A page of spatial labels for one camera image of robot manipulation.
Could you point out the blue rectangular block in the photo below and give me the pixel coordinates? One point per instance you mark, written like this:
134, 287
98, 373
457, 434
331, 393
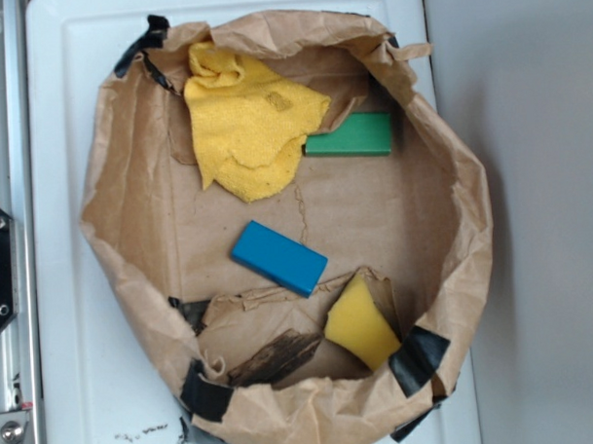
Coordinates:
279, 258

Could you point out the green rectangular block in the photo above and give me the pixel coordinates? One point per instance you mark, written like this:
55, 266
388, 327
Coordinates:
360, 135

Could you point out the brown paper bag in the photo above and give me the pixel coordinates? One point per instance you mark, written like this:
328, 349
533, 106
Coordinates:
416, 224

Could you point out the yellow cloth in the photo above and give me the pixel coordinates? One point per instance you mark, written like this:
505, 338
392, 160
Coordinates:
249, 124

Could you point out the yellow sponge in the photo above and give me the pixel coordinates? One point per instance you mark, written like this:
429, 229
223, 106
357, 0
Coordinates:
355, 323

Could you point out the black tape strip right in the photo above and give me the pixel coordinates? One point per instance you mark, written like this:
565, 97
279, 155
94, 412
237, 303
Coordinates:
417, 359

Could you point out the black tape strip bottom-left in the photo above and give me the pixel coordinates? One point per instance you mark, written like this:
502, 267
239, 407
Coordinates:
202, 397

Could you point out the black tape strip top-left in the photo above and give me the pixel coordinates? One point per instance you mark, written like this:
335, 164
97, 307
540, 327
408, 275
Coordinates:
152, 38

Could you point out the white plastic tray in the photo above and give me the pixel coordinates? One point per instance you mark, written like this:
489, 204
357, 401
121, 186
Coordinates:
98, 386

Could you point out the aluminium frame rail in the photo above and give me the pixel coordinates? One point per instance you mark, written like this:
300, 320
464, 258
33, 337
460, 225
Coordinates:
21, 397

